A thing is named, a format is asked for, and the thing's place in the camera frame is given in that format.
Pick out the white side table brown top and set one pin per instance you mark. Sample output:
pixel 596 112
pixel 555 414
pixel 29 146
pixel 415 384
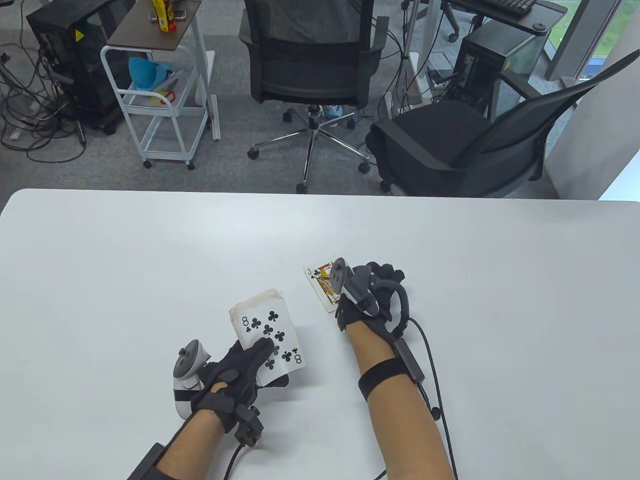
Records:
pixel 150 35

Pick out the black forearm sensor box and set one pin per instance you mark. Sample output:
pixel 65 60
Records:
pixel 147 462
pixel 410 362

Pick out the person's right hand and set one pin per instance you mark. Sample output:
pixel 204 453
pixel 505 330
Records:
pixel 387 274

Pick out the black elastic armband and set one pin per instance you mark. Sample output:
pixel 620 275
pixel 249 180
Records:
pixel 380 377

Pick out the black chair with chrome base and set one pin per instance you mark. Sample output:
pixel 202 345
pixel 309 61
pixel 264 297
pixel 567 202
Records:
pixel 310 85

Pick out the blue plastic funnel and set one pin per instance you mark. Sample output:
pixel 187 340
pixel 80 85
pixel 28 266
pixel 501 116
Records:
pixel 145 75

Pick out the face clubs playing card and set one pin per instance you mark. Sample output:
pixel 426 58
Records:
pixel 319 280

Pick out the white power strip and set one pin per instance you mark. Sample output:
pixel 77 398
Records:
pixel 442 84

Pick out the black mesh office chair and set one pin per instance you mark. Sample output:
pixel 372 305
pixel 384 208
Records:
pixel 435 140

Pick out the dark grey desk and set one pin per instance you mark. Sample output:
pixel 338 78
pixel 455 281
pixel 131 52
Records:
pixel 547 12

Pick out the white rolling cart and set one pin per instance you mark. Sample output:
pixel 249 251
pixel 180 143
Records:
pixel 165 111

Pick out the person's left hand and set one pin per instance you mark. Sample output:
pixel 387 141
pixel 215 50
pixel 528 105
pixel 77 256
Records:
pixel 230 380

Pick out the orange red bottle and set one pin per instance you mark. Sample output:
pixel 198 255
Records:
pixel 171 20

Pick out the black computer tower glass panel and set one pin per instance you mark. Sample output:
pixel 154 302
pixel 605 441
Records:
pixel 485 60

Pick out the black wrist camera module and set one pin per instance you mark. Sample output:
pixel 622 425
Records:
pixel 249 425

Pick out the black keyboard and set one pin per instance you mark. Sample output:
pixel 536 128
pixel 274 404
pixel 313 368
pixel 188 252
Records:
pixel 505 5

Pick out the yellow bottle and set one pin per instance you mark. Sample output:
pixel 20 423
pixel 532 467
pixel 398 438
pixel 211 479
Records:
pixel 161 15

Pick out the white metal stand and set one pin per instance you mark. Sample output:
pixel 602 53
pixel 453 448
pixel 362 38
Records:
pixel 414 70

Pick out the black computer tower yellow sticker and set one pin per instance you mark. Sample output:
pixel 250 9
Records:
pixel 75 75

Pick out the black chair leg with castor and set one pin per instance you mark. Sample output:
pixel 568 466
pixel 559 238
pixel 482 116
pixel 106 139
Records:
pixel 452 37

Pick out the grey white handheld controller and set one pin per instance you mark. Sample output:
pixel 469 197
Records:
pixel 187 362
pixel 352 287

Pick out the person's right forearm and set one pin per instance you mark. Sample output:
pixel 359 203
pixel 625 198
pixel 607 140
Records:
pixel 400 435

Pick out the deck of playing cards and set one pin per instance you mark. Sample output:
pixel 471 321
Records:
pixel 255 302

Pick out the person's left forearm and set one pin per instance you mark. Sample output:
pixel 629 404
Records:
pixel 190 450

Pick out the red yellow plastic toy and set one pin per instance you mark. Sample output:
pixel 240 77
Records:
pixel 165 96

